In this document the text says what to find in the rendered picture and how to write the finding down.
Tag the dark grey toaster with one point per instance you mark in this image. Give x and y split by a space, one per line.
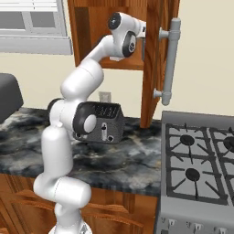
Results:
112 128

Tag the grey stove knob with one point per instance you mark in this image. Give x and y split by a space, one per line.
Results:
221 230
172 222
197 226

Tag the dark grey appliance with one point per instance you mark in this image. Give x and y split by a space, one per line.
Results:
8 97

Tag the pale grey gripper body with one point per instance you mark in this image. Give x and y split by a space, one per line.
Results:
143 48

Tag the white wall socket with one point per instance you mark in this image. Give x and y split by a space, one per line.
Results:
105 97

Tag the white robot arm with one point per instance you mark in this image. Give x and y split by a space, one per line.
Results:
79 82

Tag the grey gas stove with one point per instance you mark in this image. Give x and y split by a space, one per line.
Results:
195 170

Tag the wooden base cabinet door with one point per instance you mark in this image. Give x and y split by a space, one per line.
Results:
21 210
115 219

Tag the open wooden wall cabinet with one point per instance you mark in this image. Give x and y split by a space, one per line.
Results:
91 27

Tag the white framed window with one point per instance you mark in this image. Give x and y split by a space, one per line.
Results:
33 27

